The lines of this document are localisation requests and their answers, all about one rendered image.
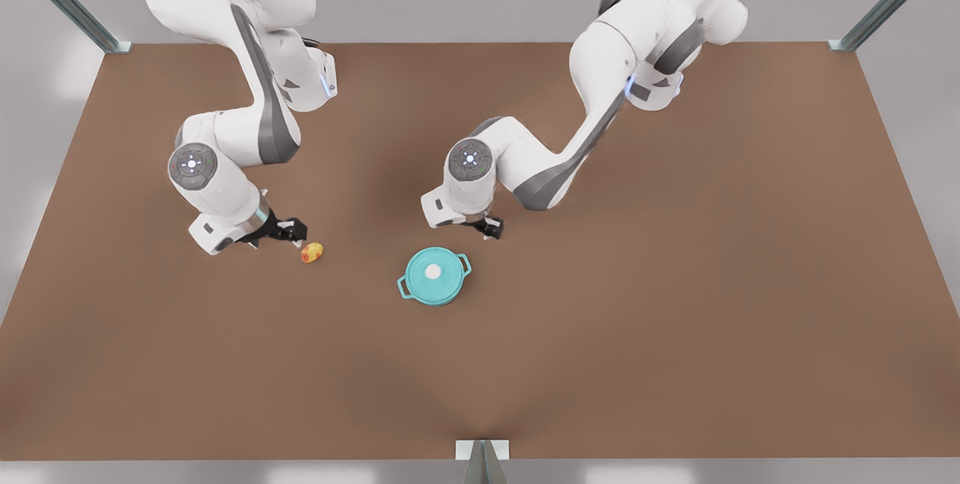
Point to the teal pot lid white knob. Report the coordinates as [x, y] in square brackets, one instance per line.
[434, 275]

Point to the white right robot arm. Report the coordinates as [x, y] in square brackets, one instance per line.
[240, 131]

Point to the yellow red potato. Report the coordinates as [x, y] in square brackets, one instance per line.
[312, 252]

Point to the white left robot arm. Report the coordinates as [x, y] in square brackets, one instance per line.
[600, 71]

